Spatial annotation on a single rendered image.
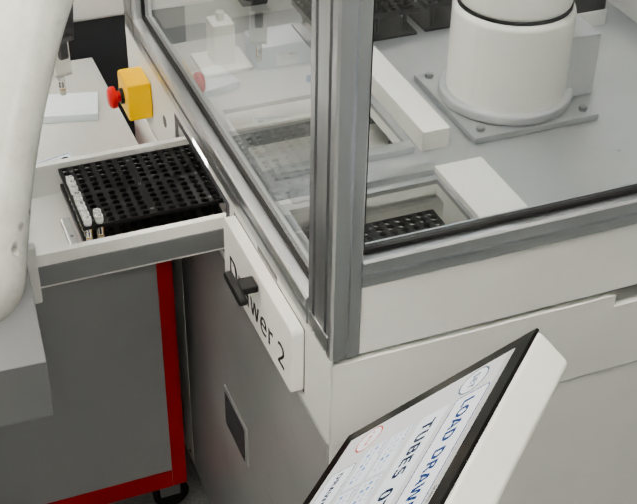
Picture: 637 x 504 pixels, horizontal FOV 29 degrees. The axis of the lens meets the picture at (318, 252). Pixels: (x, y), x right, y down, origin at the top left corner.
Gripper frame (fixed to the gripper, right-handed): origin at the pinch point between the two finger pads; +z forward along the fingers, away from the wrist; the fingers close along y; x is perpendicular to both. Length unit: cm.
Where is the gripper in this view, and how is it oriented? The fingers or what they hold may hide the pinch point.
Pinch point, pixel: (58, 54)
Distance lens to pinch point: 217.3
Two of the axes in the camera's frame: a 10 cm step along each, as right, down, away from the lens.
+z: -0.1, 8.0, 6.0
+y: -5.9, -4.9, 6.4
